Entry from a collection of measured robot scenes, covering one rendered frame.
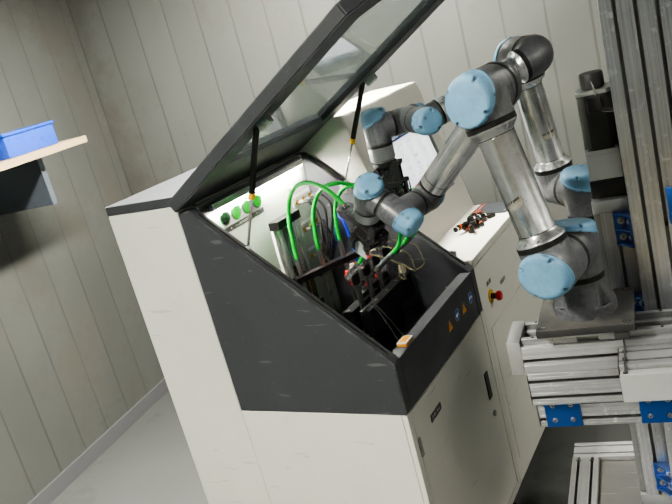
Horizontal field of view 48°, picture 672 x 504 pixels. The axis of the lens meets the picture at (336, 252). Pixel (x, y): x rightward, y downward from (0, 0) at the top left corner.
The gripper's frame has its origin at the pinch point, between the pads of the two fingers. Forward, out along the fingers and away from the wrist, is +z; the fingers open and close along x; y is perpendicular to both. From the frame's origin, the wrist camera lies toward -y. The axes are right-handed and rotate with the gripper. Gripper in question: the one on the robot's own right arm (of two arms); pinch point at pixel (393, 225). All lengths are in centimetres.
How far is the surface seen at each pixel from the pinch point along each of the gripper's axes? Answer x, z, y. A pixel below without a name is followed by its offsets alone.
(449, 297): 11.8, 29.2, 7.4
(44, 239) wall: 62, 5, -235
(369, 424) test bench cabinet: -33, 48, -5
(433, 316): -2.6, 29.1, 7.4
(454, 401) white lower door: -2, 59, 8
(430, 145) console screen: 91, -6, -22
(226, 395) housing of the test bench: -33, 40, -54
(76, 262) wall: 78, 24, -237
